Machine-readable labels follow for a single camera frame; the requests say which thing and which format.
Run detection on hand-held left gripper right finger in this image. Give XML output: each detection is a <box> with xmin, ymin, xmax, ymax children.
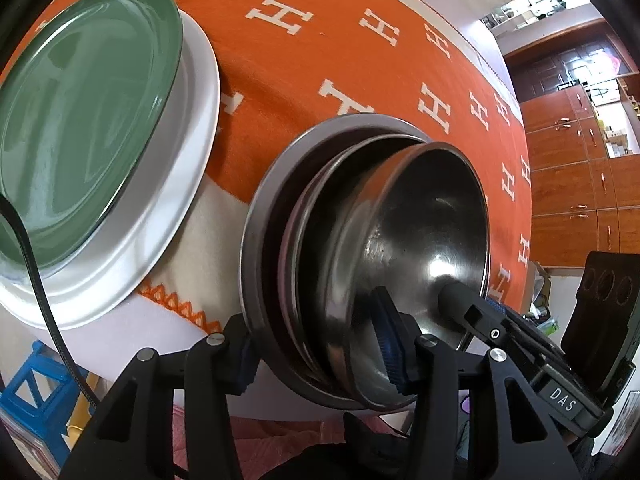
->
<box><xmin>372</xmin><ymin>286</ymin><xmax>576</xmax><ymax>480</ymax></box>

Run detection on dark cloth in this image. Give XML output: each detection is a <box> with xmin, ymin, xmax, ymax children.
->
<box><xmin>260</xmin><ymin>410</ymin><xmax>416</xmax><ymax>480</ymax></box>

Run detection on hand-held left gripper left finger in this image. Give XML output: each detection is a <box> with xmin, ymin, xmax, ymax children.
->
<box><xmin>59</xmin><ymin>314</ymin><xmax>261</xmax><ymax>480</ymax></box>

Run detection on pink steel-lined bowl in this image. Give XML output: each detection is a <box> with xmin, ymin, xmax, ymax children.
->
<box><xmin>277</xmin><ymin>132</ymin><xmax>436</xmax><ymax>401</ymax></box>

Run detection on blue plastic step stool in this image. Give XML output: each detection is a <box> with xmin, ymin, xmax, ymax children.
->
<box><xmin>0</xmin><ymin>340</ymin><xmax>93</xmax><ymax>441</ymax></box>

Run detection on green plate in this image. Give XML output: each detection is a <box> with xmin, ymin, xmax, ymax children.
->
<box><xmin>0</xmin><ymin>0</ymin><xmax>183</xmax><ymax>271</ymax></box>

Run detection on white oval plate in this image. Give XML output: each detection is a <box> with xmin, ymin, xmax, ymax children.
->
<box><xmin>0</xmin><ymin>7</ymin><xmax>222</xmax><ymax>331</ymax></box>

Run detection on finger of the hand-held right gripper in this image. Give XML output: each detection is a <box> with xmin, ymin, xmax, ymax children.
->
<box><xmin>482</xmin><ymin>297</ymin><xmax>566</xmax><ymax>361</ymax></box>
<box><xmin>437</xmin><ymin>280</ymin><xmax>506</xmax><ymax>346</ymax></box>

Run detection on wooden open shelf unit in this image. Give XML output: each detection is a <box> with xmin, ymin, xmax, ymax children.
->
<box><xmin>585</xmin><ymin>72</ymin><xmax>640</xmax><ymax>161</ymax></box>

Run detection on cardboard box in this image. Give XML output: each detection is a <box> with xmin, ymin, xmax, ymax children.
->
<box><xmin>525</xmin><ymin>260</ymin><xmax>553</xmax><ymax>321</ymax></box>

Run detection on dark wooden entrance door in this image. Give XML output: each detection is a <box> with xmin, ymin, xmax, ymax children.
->
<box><xmin>510</xmin><ymin>20</ymin><xmax>631</xmax><ymax>103</ymax></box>

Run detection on large steel bowl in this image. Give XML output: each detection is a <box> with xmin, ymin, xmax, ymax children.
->
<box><xmin>240</xmin><ymin>113</ymin><xmax>436</xmax><ymax>408</ymax></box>

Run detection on black cable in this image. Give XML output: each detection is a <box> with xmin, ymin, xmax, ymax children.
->
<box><xmin>0</xmin><ymin>194</ymin><xmax>101</xmax><ymax>413</ymax></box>

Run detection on person's leg pink trousers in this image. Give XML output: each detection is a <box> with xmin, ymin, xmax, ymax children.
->
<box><xmin>172</xmin><ymin>405</ymin><xmax>351</xmax><ymax>480</ymax></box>

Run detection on wooden floor cabinets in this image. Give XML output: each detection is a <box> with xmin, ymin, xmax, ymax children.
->
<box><xmin>520</xmin><ymin>85</ymin><xmax>640</xmax><ymax>268</ymax></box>

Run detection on small dark steel bowl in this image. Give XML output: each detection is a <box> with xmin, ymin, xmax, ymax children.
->
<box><xmin>316</xmin><ymin>141</ymin><xmax>493</xmax><ymax>409</ymax></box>

